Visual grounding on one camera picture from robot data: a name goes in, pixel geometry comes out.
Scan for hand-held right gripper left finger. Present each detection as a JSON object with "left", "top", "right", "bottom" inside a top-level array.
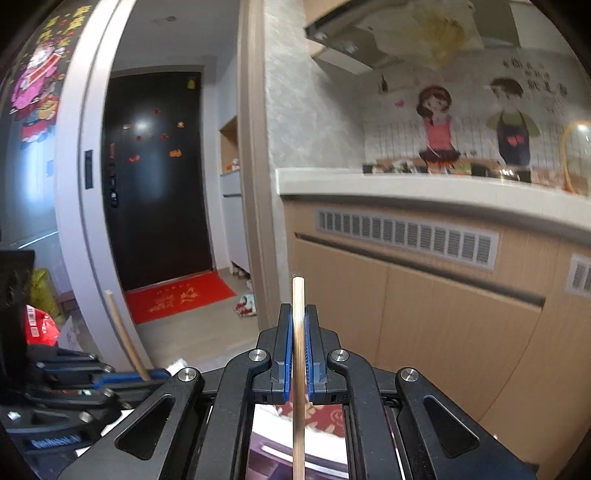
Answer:
[{"left": 59, "top": 304, "right": 293, "bottom": 480}]

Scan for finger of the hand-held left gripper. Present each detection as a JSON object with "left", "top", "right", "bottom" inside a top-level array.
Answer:
[
  {"left": 90, "top": 368, "right": 172, "bottom": 398},
  {"left": 28, "top": 348, "right": 116, "bottom": 377}
]

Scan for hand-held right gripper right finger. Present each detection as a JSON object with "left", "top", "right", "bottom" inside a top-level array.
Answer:
[{"left": 307, "top": 305, "right": 539, "bottom": 480}]

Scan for wooden chopstick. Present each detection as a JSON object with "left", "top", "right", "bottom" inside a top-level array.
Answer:
[
  {"left": 105, "top": 291, "right": 151, "bottom": 382},
  {"left": 292, "top": 276, "right": 307, "bottom": 480}
]

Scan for red plastic bag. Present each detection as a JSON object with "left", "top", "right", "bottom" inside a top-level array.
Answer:
[{"left": 25, "top": 305, "right": 62, "bottom": 348}]

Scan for yellow plastic bag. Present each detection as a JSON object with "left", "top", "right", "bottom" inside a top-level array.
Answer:
[{"left": 30, "top": 268, "right": 62, "bottom": 320}]

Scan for floral slippers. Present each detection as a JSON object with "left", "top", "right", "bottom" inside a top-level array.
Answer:
[{"left": 233, "top": 292, "right": 258, "bottom": 319}]

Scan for red doormat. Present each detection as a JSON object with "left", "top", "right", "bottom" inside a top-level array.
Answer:
[{"left": 124, "top": 271, "right": 238, "bottom": 326}]

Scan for wooden kitchen cabinet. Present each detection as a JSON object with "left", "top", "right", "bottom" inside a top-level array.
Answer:
[{"left": 283, "top": 201, "right": 591, "bottom": 468}]

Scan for white shoe cabinet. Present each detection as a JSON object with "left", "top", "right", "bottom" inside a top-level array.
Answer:
[{"left": 219, "top": 115, "right": 254, "bottom": 274}]

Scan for long white vent grille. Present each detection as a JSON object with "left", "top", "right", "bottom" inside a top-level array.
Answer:
[{"left": 315, "top": 208, "right": 500, "bottom": 271}]

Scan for black door lock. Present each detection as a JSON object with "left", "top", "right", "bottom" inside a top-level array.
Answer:
[{"left": 106, "top": 142, "right": 119, "bottom": 209}]

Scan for black entrance door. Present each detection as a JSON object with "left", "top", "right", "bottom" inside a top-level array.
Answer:
[{"left": 100, "top": 71, "right": 216, "bottom": 294}]

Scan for white kitchen countertop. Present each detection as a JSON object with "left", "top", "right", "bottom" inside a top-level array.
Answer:
[{"left": 275, "top": 166, "right": 591, "bottom": 241}]

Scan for festive figure door sticker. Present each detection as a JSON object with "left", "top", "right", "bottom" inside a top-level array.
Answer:
[{"left": 8, "top": 4, "right": 89, "bottom": 145}]

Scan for black gas stove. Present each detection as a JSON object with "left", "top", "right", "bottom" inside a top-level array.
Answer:
[{"left": 362, "top": 158, "right": 533, "bottom": 184}]

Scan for short white vent grille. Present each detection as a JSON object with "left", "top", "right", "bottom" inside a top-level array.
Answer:
[{"left": 567, "top": 253, "right": 591, "bottom": 299}]

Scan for steel range hood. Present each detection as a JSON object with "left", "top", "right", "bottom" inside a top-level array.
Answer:
[{"left": 304, "top": 0, "right": 523, "bottom": 75}]

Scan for round wooden-rimmed lid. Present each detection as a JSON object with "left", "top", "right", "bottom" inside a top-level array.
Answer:
[{"left": 560, "top": 119, "right": 591, "bottom": 195}]

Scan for yellowish plastic cover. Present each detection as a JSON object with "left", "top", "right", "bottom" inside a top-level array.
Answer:
[{"left": 375, "top": 0, "right": 468, "bottom": 71}]

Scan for white door frame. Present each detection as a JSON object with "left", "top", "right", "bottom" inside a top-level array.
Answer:
[{"left": 53, "top": 0, "right": 160, "bottom": 370}]

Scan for beige door frame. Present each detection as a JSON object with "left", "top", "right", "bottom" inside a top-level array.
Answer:
[{"left": 237, "top": 0, "right": 297, "bottom": 329}]

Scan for cartoon couple wall sticker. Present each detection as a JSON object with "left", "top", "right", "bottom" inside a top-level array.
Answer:
[{"left": 392, "top": 58, "right": 570, "bottom": 175}]

